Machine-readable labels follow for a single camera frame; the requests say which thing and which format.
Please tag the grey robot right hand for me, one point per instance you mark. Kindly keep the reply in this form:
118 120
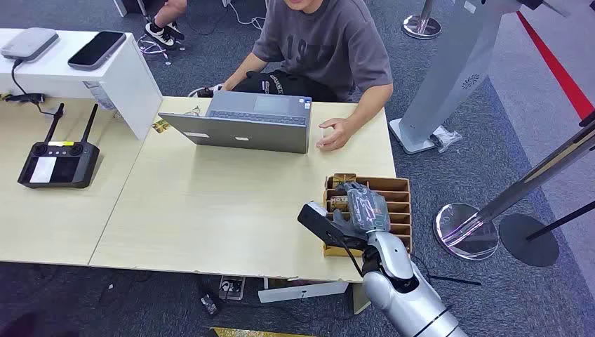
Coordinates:
369 211

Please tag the person's left hand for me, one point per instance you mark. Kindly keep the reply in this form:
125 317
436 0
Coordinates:
341 132

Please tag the autumn tree hotel card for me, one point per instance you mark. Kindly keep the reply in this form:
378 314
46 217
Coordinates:
338 203

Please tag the person's right forearm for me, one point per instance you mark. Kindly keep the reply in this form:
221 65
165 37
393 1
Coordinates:
244 72

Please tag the person's left forearm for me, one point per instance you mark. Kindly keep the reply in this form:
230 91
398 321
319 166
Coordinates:
372 104

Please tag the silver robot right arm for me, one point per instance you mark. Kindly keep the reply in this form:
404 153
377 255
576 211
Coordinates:
409 297

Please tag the small white card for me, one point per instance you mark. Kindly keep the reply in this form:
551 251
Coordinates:
321 137

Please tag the wooden slotted card holder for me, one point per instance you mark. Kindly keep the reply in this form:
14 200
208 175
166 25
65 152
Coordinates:
399 204

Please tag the gold printed card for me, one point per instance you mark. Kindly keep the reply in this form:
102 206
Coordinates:
343 179

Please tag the person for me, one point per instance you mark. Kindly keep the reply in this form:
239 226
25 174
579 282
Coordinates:
334 42

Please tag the small gold card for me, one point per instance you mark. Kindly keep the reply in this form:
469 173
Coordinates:
161 126

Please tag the person's leg with sneakers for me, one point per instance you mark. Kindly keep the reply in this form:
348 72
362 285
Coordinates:
162 30

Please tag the grey laptop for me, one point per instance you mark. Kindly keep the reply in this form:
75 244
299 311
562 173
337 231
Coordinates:
246 132

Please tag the chrome stanchion with wide base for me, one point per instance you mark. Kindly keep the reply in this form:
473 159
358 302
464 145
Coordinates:
469 230

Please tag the white board panel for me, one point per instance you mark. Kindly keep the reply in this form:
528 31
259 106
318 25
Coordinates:
302 291

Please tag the clear plastic bag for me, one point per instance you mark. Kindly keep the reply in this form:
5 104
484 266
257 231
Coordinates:
447 137

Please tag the white kiosk stand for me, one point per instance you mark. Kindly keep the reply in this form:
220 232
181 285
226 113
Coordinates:
455 69

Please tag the chrome stanchion base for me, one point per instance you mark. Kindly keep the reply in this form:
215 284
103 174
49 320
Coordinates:
420 25

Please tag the black stanchion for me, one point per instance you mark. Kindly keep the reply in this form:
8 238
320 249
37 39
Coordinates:
527 242

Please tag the gold patterned sheet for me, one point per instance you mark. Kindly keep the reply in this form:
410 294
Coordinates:
251 333

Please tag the small black device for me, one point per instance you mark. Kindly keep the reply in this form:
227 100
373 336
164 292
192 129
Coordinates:
209 304

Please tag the white desk riser shelf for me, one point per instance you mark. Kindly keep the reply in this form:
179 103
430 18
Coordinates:
125 83

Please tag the red barrier belt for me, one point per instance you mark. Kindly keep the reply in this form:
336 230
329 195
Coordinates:
558 69

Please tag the black smartphone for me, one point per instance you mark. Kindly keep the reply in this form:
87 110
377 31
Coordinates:
96 49

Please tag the black remote controller with antennas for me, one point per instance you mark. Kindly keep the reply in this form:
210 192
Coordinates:
60 165

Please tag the grey flat box device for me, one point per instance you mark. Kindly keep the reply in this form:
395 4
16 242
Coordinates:
29 43

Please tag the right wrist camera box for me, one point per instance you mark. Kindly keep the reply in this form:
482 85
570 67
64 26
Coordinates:
321 223

